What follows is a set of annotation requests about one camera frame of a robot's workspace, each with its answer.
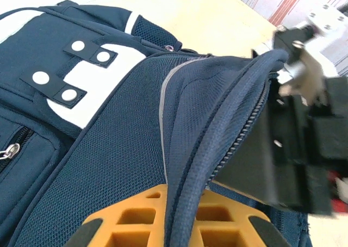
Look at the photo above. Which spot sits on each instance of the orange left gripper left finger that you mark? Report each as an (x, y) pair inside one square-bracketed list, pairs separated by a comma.
[(130, 230)]

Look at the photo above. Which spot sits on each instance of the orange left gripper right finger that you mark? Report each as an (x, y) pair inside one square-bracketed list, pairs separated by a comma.
[(231, 230)]

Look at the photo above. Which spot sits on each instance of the navy blue student backpack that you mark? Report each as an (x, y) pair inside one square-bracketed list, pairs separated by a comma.
[(122, 149)]

